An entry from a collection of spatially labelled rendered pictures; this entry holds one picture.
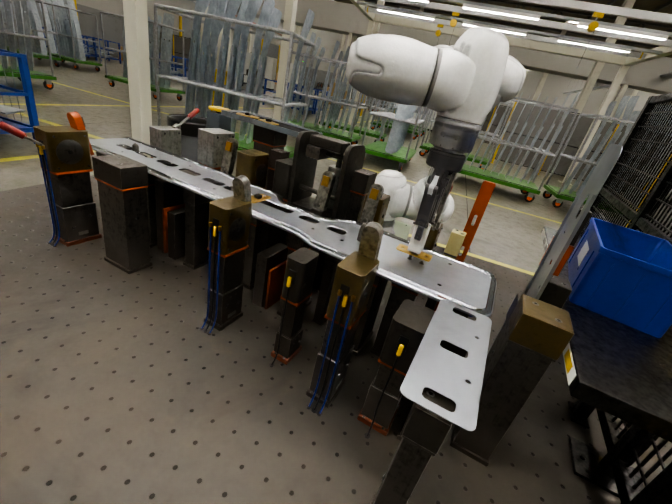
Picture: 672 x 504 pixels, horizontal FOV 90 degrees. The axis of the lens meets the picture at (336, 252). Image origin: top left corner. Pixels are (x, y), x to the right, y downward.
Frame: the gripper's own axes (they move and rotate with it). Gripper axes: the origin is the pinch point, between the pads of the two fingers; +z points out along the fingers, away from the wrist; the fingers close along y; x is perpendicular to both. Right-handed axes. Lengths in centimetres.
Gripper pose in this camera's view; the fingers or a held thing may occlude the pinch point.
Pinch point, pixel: (419, 237)
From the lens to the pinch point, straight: 81.2
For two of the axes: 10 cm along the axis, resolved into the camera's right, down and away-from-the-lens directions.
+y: -4.6, 3.1, -8.3
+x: 8.7, 3.6, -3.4
